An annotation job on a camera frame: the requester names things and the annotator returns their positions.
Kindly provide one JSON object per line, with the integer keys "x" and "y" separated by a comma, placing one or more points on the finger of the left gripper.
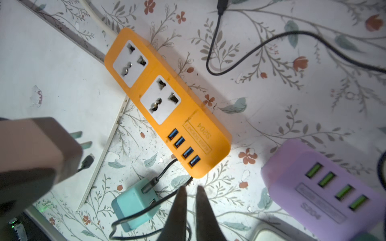
{"x": 20, "y": 188}

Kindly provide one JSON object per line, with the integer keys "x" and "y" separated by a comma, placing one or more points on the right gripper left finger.
{"x": 176, "y": 223}

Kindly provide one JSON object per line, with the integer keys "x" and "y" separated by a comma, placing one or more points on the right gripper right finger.
{"x": 207, "y": 227}

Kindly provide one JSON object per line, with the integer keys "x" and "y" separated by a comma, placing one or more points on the teal charger plug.
{"x": 132, "y": 201}

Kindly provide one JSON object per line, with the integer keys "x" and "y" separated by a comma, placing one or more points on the white laptop front left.
{"x": 45, "y": 73}

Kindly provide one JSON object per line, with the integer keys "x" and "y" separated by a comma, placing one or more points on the orange power strip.
{"x": 189, "y": 129}

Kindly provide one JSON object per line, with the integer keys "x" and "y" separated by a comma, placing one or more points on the purple power strip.
{"x": 323, "y": 197}

